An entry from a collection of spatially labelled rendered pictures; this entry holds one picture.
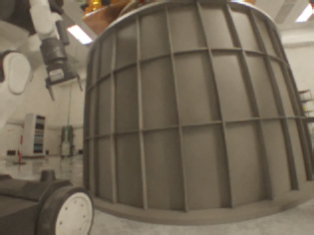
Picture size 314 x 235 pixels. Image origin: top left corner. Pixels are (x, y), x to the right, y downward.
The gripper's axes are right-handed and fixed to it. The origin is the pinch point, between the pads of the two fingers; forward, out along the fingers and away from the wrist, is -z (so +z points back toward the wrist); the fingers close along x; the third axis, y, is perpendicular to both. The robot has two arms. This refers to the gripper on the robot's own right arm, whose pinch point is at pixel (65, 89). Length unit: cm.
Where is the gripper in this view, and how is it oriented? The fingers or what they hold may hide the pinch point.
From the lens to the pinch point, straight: 64.3
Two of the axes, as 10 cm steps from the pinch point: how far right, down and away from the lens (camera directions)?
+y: -4.2, -0.2, 9.1
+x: 8.5, -3.4, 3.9
